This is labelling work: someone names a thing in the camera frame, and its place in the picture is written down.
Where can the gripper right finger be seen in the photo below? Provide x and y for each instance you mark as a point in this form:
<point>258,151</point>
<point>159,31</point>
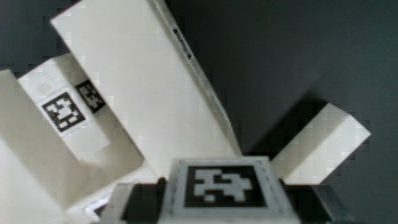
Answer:
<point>317,204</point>

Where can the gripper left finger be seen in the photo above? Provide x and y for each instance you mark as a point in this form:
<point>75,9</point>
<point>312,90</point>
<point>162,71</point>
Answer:
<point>136,202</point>

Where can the white tagged cube leg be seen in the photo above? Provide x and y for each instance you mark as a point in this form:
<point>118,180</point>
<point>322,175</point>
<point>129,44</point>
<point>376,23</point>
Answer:
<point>225,191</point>

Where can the white chair back frame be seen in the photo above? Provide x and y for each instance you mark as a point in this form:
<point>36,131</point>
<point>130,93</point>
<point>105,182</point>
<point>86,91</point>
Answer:
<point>105,113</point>

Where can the white right fence bar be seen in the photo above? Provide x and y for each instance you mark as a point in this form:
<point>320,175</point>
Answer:
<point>320,147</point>

